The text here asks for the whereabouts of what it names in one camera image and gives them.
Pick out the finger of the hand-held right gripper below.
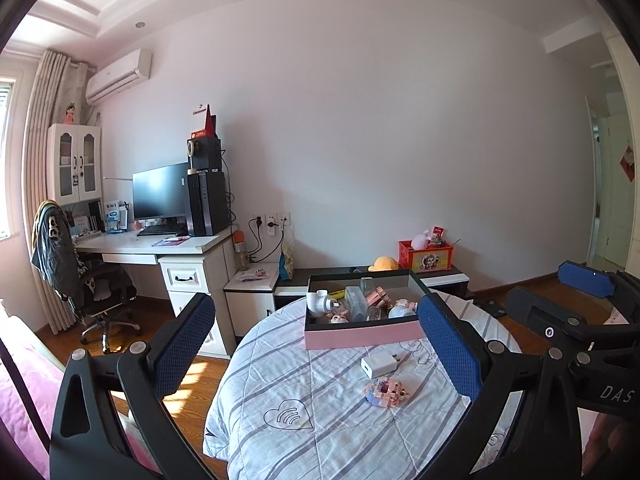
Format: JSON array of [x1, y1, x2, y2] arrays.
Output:
[[557, 260, 623, 300], [504, 285, 594, 347]]

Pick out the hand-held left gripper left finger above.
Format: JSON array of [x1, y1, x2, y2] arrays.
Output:
[[50, 291, 217, 480]]

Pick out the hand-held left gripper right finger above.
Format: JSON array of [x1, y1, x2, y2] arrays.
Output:
[[417, 291, 584, 480]]

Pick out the white charger plug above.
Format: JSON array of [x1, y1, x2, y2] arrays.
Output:
[[361, 352, 403, 380]]

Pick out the pink building block toy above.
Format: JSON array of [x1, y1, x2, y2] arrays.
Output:
[[363, 376, 409, 407]]

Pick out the pink cardboard box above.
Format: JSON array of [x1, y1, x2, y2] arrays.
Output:
[[304, 268, 433, 351]]

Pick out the rose gold metal case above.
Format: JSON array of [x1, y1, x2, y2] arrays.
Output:
[[361, 277, 396, 308]]

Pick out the clear plastic case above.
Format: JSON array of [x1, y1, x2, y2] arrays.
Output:
[[344, 287, 368, 321]]

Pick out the white desk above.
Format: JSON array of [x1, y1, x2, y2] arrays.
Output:
[[74, 225, 240, 358]]

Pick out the low cabinet with black top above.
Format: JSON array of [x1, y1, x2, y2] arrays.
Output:
[[223, 262, 471, 338]]

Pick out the red printed storage box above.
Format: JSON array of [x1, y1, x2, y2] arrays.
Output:
[[398, 240, 454, 273]]

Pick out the black office chair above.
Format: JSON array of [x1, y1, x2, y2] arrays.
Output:
[[32, 200, 143, 355]]

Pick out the clear bottle with orange cap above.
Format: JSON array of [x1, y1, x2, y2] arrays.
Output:
[[234, 230, 249, 271]]

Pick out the black keyboard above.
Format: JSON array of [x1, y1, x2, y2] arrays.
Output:
[[136, 224, 190, 237]]

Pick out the red door decoration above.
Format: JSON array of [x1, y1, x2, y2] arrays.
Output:
[[620, 145, 637, 182]]

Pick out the blue and yellow snack bag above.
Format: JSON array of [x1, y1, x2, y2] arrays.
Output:
[[278, 245, 296, 281]]

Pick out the blue and white box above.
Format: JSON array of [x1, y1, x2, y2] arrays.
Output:
[[104, 200, 128, 233]]

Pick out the black computer tower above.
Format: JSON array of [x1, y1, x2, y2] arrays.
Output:
[[187, 169, 228, 237]]

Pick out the black computer monitor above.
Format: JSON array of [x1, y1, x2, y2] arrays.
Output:
[[132, 162, 190, 226]]

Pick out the grey printed shirt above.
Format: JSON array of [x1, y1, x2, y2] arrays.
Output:
[[31, 200, 81, 301]]

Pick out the pink bed sheet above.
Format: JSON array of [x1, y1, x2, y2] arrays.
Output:
[[0, 317, 161, 480]]

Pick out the black speaker box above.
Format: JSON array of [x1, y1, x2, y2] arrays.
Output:
[[188, 137, 222, 171]]

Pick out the white glass-door cabinet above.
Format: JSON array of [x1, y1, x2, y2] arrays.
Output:
[[47, 122, 102, 206]]

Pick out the red desk calendar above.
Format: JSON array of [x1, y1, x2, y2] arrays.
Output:
[[189, 104, 218, 140]]

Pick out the window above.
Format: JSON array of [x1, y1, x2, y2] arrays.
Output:
[[0, 77, 23, 241]]

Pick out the white air conditioner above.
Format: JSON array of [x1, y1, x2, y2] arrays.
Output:
[[85, 48, 152, 106]]

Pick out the black power cable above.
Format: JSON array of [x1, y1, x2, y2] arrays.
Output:
[[248, 220, 286, 264]]

